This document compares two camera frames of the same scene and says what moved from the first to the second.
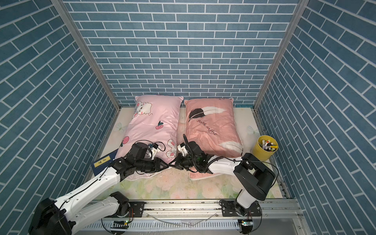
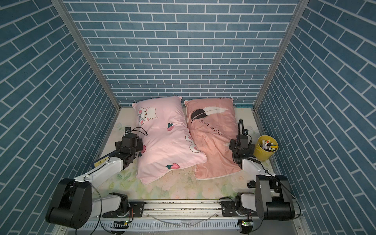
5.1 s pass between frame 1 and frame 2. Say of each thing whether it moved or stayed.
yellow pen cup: stayed
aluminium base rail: stayed
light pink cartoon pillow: moved
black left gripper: moved
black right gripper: moved
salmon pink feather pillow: moved
